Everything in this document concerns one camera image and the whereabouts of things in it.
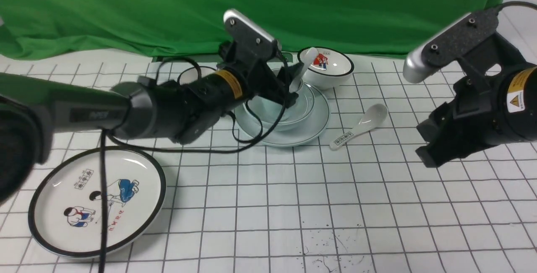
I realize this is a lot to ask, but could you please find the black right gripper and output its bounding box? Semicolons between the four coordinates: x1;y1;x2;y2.
416;75;510;168

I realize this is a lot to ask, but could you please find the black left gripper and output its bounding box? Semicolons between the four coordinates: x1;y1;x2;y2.
218;42;298;107

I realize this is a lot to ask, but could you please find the pale blue shallow bowl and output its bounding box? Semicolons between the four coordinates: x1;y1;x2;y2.
243;83;315;131

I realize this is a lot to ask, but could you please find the plain white ceramic spoon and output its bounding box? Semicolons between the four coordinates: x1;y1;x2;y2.
288;47;319;93

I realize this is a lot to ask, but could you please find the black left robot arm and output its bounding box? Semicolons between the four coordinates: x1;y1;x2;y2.
1;42;307;202

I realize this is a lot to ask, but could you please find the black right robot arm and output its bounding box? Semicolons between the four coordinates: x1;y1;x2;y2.
416;65;537;168

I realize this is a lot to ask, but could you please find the black-rimmed illustrated bowl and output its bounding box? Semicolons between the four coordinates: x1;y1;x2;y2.
302;46;355;90

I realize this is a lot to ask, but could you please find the pale blue large plate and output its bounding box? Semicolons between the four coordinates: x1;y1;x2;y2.
235;84;330;148

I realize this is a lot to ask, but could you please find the black-rimmed white cup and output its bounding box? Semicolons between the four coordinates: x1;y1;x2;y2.
177;65;216;85

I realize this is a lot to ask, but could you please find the green backdrop cloth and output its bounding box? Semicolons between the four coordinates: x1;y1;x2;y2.
0;0;503;60

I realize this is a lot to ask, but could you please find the white spoon with characters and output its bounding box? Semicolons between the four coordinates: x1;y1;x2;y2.
329;104;388;151

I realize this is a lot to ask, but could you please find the black-rimmed illustrated plate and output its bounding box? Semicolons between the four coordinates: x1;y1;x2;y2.
28;146;167;258

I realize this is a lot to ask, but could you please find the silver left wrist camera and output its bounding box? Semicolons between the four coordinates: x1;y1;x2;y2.
223;9;282;61

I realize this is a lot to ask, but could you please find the grey metal rail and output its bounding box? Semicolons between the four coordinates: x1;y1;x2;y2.
152;52;296;64

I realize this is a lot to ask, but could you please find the black right camera cable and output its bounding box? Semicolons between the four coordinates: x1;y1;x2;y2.
497;1;537;13

